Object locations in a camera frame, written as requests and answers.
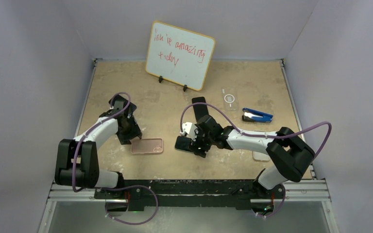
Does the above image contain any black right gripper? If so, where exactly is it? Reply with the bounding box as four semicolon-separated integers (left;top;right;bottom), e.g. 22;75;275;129
187;124;214;158

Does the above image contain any green phone black screen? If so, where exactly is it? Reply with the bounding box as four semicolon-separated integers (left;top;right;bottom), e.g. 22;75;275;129
174;136;193;153

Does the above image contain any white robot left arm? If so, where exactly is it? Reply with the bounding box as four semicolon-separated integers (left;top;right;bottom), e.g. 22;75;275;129
54;92;142;199

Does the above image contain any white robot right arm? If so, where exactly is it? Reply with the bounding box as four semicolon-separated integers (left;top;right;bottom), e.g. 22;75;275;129
180;115;316;198

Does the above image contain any black phone in centre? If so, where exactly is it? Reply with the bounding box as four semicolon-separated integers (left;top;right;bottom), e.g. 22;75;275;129
191;97;209;121

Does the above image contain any black phone on left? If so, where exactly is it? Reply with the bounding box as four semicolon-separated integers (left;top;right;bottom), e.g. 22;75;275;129
108;93;121;107

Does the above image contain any beige phone case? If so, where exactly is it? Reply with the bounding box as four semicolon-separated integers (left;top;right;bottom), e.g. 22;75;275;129
252;130;271;162

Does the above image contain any clear magsafe phone case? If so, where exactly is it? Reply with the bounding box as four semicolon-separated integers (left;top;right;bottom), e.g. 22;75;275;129
221;86;239;111

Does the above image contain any blue black stapler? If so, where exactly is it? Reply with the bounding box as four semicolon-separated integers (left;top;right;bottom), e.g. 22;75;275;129
242;108;273;123

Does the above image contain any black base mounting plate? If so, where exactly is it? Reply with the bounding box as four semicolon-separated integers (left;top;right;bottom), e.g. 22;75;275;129
95;179;284;212

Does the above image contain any yellow framed whiteboard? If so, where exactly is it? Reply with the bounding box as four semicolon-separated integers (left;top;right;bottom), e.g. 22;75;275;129
145;21;216;91

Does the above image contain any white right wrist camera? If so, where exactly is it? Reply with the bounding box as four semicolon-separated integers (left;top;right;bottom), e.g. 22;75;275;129
180;122;197;137

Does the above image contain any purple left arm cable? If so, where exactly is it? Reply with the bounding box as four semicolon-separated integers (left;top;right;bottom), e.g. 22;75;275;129
72;92;132;193

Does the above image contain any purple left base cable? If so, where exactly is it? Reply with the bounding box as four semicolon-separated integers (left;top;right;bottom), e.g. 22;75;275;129
104;184;159;226

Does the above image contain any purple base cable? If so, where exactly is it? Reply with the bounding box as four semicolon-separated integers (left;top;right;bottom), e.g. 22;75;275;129
104;184;159;226
254;184;287;219

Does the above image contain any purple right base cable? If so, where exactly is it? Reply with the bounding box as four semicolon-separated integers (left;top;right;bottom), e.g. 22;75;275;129
254;184;287;219

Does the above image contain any aluminium frame rail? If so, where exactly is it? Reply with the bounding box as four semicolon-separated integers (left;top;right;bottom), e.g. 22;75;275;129
47;180;331;202

